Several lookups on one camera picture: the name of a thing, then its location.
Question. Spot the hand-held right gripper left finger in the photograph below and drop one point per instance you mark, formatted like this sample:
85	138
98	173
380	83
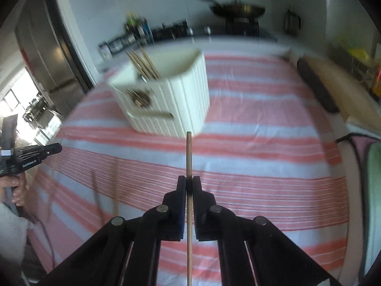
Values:
178	223

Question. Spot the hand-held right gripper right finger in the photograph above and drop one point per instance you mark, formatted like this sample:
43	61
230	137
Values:
198	223

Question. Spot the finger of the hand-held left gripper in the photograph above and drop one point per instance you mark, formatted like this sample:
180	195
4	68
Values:
50	149

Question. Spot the brown wooden chopstick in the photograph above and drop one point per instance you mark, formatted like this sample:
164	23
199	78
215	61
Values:
137	64
188	155
151	64
144	64

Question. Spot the cream ribbed utensil holder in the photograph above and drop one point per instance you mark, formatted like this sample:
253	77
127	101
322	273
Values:
184	95

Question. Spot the person's left forearm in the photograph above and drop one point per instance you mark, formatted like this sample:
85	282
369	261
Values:
12	232

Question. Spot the person's left hand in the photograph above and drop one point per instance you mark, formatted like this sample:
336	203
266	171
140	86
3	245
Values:
16	193

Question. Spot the pink white striped tablecloth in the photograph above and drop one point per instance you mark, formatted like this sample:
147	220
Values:
253	155

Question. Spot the grey steel refrigerator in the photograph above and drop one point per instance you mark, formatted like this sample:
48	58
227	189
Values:
50	35

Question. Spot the group of condiment bottles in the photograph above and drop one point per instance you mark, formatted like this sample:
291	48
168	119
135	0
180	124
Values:
138	28

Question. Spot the dark metal wok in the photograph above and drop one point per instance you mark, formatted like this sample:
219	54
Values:
238	10

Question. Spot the yellow green dish rack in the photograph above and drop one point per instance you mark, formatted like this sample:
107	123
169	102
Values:
355	50

